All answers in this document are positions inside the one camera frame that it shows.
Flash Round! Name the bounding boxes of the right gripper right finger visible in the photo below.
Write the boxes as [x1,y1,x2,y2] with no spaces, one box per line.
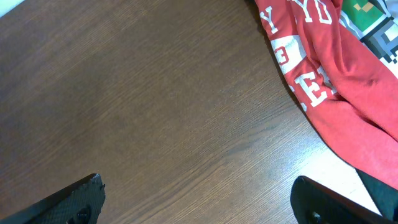
[290,175,397,224]

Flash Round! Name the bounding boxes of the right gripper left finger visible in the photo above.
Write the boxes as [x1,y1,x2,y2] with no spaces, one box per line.
[1,174,106,224]

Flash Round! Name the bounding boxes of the black shirt with white tag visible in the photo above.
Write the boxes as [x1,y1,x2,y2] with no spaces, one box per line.
[356,169,398,222]

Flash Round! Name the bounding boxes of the red jersey with white letters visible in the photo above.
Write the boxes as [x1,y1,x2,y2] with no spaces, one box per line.
[256,0,397,187]

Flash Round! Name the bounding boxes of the white shirt with green print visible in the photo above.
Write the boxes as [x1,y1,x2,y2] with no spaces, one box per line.
[340,0,397,75]

